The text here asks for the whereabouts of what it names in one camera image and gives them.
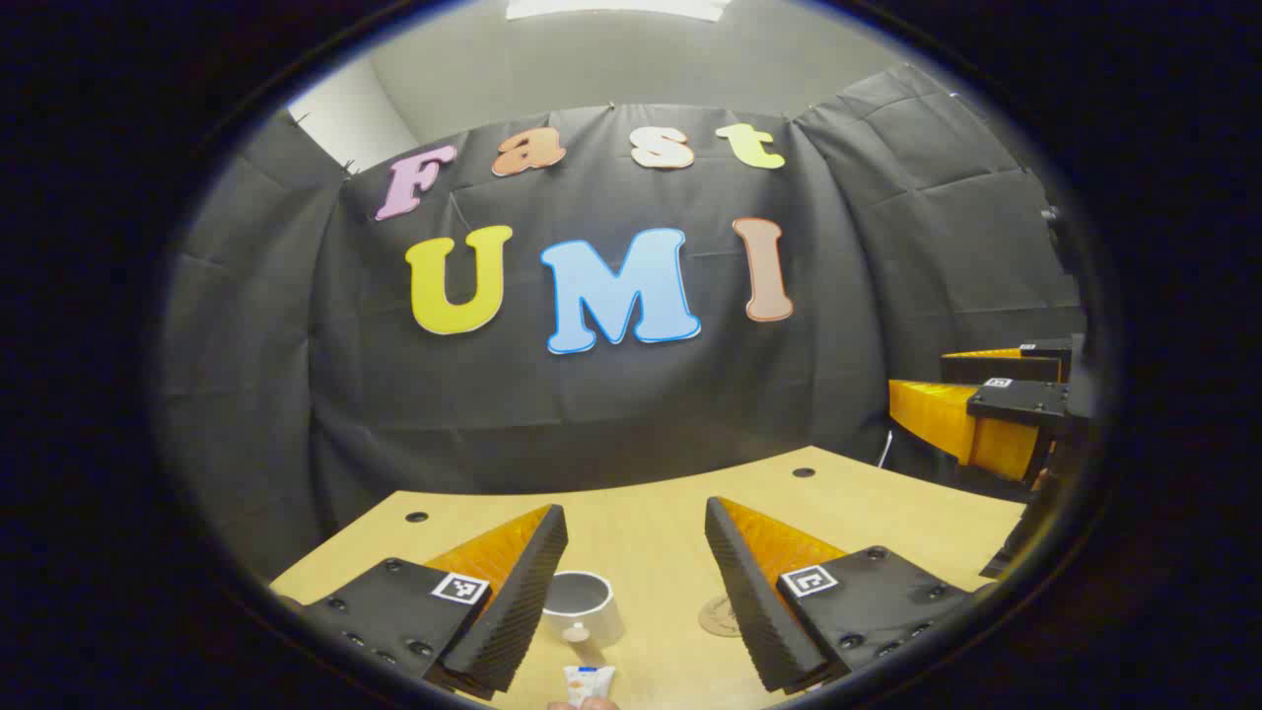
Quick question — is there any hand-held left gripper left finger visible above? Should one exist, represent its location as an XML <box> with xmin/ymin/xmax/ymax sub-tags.
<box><xmin>296</xmin><ymin>503</ymin><xmax>570</xmax><ymax>703</ymax></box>

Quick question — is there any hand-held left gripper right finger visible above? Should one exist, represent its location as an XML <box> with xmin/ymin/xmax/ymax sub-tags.
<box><xmin>704</xmin><ymin>496</ymin><xmax>977</xmax><ymax>694</ymax></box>

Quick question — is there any round cork coaster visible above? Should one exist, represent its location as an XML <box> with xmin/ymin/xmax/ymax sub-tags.
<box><xmin>698</xmin><ymin>595</ymin><xmax>742</xmax><ymax>639</ymax></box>

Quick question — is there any white cup with wooden handle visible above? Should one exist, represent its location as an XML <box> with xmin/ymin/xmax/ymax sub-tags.
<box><xmin>540</xmin><ymin>570</ymin><xmax>625</xmax><ymax>650</ymax></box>

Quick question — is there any white toothpaste tube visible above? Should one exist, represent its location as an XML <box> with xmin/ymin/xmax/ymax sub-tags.
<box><xmin>562</xmin><ymin>664</ymin><xmax>617</xmax><ymax>706</ymax></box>

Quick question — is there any wooden desktop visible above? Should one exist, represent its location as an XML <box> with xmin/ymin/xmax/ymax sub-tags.
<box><xmin>268</xmin><ymin>446</ymin><xmax>1028</xmax><ymax>710</ymax></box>

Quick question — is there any black backdrop cloth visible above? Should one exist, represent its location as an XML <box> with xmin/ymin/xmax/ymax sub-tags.
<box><xmin>158</xmin><ymin>64</ymin><xmax>1086</xmax><ymax>583</ymax></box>

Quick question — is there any ceiling light panel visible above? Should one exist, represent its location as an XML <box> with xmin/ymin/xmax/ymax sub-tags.
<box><xmin>506</xmin><ymin>0</ymin><xmax>733</xmax><ymax>23</ymax></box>

